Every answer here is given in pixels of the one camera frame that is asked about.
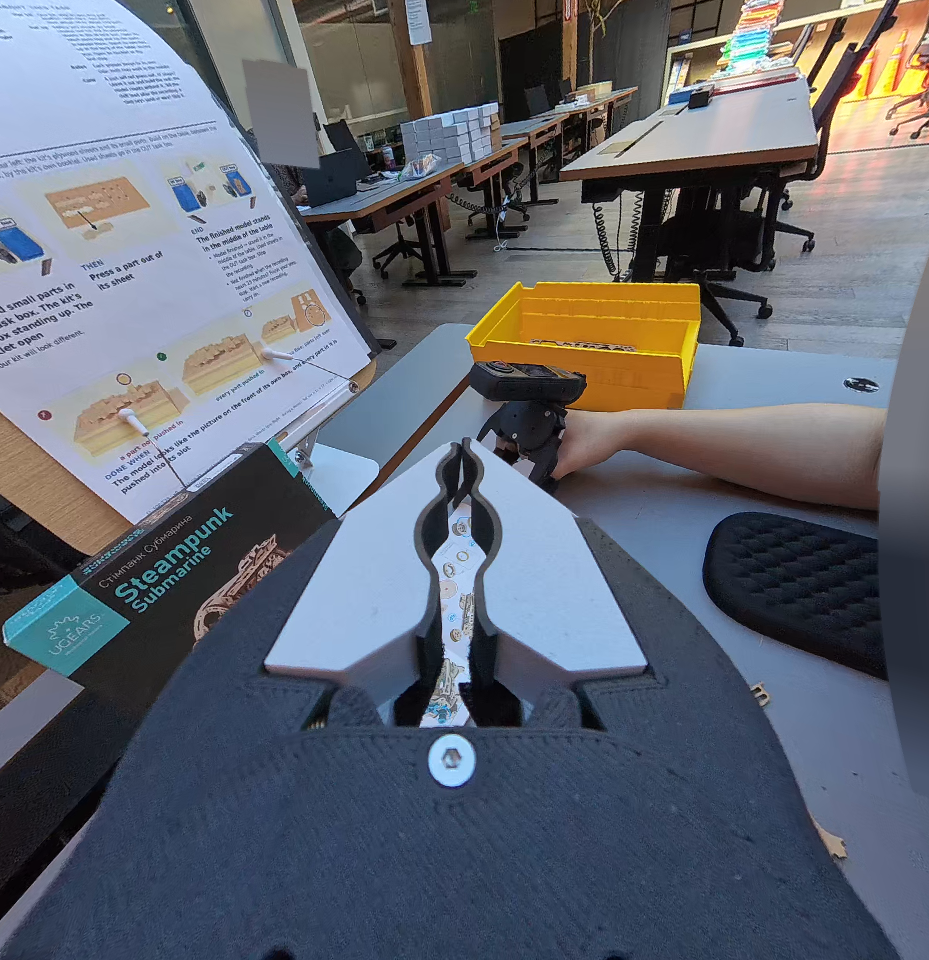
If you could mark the person's right hand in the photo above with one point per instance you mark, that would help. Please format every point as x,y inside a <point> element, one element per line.
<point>584,446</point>

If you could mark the black padded wrist rest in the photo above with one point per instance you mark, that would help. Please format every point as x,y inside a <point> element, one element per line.
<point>794,585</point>

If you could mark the yellow plastic bin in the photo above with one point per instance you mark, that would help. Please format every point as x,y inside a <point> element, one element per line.
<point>629,375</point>

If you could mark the stack of white boxes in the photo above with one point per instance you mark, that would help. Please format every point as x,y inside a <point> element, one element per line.
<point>449,135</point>

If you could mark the black office chair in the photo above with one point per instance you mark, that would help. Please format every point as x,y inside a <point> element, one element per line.
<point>704,247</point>
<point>847,75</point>

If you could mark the clear plastic bag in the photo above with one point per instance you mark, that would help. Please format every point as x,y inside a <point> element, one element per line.
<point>421,166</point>

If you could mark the plywood sheets in bin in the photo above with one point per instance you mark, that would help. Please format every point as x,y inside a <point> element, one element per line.
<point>577,345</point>

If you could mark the wooden scrap piece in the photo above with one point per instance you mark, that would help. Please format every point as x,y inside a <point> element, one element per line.
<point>832,844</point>

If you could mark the large grey office table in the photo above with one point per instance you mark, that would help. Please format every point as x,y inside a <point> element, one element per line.
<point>719,127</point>

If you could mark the long grey background table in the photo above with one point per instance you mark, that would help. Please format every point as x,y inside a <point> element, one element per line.
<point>577,105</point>

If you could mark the black model kit box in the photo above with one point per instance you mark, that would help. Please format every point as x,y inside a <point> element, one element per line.
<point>172,570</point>

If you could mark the black laptop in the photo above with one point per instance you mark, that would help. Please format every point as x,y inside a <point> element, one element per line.
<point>333,180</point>

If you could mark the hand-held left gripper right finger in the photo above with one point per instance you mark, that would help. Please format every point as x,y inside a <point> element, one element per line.
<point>562,592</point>

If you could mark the grey table with wood edge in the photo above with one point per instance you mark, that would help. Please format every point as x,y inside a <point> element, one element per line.
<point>382,191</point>

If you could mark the white printed instruction sheet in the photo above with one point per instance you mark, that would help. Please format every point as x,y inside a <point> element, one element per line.
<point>134,225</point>

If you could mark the stack of colourful books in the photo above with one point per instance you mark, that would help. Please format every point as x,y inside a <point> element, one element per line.
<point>757,37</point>

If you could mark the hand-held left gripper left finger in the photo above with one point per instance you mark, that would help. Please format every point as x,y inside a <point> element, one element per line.
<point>352,592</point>

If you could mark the orange traffic cone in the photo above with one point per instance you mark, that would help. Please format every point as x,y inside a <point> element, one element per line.
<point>888,67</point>

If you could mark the illustrated assembly booklet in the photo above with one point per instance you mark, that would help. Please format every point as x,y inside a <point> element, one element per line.
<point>457,592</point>

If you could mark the small wooden model part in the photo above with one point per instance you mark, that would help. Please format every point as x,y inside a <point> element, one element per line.
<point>761,694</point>

